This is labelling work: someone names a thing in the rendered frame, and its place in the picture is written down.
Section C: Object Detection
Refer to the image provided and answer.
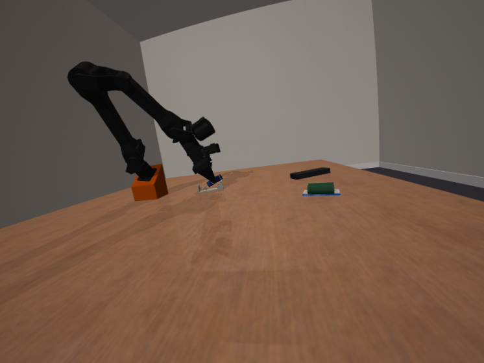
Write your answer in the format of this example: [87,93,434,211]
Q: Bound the blue and silver battery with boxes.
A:
[206,174,223,187]

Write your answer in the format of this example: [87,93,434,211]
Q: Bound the black rectangular bar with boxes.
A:
[290,167,330,180]

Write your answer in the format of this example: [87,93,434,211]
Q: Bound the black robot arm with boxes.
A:
[67,61,215,182]

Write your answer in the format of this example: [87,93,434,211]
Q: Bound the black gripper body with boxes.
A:
[186,144,212,174]

